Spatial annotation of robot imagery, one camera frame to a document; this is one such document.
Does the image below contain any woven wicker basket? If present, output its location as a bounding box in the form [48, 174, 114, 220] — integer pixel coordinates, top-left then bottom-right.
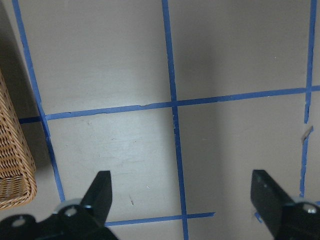
[0, 75, 37, 210]

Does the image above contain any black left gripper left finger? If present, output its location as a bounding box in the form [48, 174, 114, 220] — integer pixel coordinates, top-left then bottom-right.
[0, 170, 117, 240]

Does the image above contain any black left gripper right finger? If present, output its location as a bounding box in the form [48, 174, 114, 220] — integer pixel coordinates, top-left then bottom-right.
[250, 169, 320, 240]

